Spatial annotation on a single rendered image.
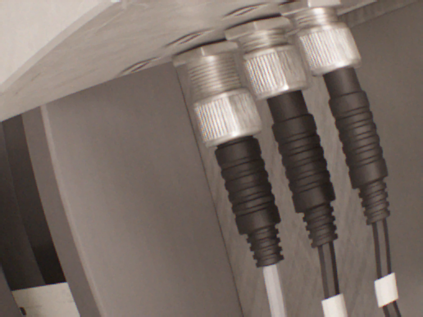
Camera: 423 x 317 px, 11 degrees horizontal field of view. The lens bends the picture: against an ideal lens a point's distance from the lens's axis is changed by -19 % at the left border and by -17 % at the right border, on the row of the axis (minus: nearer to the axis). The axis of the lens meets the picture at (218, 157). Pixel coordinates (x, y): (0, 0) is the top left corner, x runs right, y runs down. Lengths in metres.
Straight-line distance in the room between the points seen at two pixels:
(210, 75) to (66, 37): 0.15
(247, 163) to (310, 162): 0.04
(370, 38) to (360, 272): 0.08
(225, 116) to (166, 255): 0.11
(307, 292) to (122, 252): 0.06
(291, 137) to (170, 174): 0.14
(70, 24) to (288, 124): 0.13
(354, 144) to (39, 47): 0.10
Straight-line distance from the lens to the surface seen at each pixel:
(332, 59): 0.60
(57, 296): 1.63
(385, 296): 0.60
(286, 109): 0.63
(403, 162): 0.66
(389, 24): 0.64
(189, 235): 0.77
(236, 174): 0.67
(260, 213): 0.67
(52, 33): 0.53
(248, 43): 0.64
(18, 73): 0.56
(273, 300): 0.67
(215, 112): 0.66
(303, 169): 0.63
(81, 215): 0.76
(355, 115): 0.60
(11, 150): 1.71
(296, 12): 0.60
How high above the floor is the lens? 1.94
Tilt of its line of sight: 40 degrees down
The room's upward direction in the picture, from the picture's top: 6 degrees clockwise
